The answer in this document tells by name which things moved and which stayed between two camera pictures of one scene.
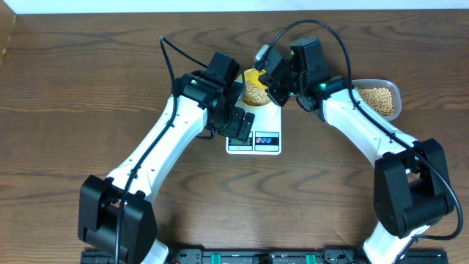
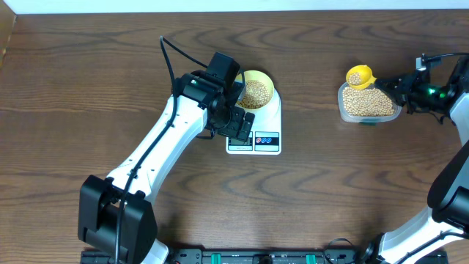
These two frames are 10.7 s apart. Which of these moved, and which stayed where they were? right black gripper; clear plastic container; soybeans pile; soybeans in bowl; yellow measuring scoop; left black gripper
Moved: yellow measuring scoop; right black gripper
Stayed: left black gripper; soybeans in bowl; clear plastic container; soybeans pile
